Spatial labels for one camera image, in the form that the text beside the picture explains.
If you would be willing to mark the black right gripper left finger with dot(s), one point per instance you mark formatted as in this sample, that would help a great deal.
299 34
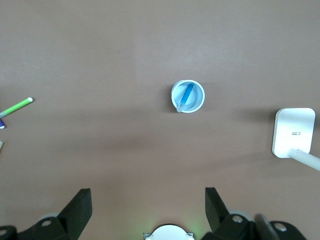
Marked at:
72 220

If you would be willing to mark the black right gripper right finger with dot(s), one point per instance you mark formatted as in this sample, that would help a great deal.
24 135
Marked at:
220 225

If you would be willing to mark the blue marker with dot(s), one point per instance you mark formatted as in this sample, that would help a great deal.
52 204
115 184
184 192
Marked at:
187 96

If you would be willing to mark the purple marker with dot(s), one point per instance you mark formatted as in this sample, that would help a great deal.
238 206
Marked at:
2 123

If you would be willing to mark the white desk lamp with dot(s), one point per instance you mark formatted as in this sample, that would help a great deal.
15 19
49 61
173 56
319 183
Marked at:
293 130

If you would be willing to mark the green marker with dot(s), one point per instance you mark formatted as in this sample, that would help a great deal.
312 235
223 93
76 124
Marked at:
17 106

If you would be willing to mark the light blue plastic cup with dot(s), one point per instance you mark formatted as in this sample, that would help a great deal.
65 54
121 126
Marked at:
197 100

